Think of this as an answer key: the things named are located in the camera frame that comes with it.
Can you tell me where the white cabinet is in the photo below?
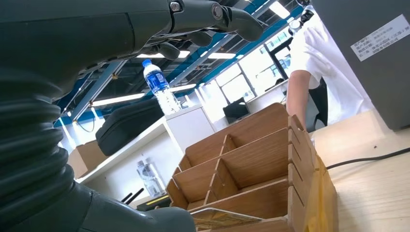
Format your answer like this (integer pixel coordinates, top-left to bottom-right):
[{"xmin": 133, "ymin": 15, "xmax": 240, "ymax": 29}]
[{"xmin": 75, "ymin": 104, "xmax": 217, "ymax": 205}]

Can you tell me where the black table cable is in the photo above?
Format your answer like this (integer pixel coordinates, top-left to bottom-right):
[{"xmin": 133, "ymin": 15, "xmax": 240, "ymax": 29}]
[{"xmin": 326, "ymin": 146, "xmax": 410, "ymax": 170}]

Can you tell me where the blue label water bottle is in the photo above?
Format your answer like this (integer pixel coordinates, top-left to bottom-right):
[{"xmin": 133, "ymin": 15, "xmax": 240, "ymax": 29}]
[{"xmin": 142, "ymin": 58, "xmax": 183, "ymax": 116}]

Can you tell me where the black monitor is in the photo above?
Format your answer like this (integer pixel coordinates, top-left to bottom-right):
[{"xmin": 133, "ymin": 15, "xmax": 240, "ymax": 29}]
[{"xmin": 222, "ymin": 97, "xmax": 251, "ymax": 125}]

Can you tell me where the clear plastic water bottle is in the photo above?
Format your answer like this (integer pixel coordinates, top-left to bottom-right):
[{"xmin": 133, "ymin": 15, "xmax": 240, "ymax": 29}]
[{"xmin": 137, "ymin": 157, "xmax": 166, "ymax": 199}]

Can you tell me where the black device with antennas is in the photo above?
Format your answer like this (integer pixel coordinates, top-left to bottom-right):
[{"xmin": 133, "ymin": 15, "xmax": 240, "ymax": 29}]
[{"xmin": 121, "ymin": 188, "xmax": 172, "ymax": 212}]

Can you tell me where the grey laptop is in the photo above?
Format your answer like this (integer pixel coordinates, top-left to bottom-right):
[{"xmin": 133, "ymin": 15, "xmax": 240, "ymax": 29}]
[{"xmin": 311, "ymin": 0, "xmax": 410, "ymax": 131}]

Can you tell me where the wooden card organizer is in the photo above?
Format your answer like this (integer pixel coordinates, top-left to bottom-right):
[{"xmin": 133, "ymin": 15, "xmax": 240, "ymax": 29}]
[{"xmin": 166, "ymin": 102, "xmax": 318, "ymax": 232}]

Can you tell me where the person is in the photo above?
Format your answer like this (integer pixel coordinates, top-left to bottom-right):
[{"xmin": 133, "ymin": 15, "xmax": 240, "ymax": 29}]
[{"xmin": 285, "ymin": 4, "xmax": 375, "ymax": 132}]

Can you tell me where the black bag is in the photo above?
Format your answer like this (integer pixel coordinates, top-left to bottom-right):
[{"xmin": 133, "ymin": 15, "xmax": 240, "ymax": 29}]
[{"xmin": 95, "ymin": 97, "xmax": 165, "ymax": 157}]

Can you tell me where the cardboard box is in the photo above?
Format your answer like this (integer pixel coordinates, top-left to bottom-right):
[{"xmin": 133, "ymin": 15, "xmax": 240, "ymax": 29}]
[{"xmin": 67, "ymin": 140, "xmax": 110, "ymax": 179}]

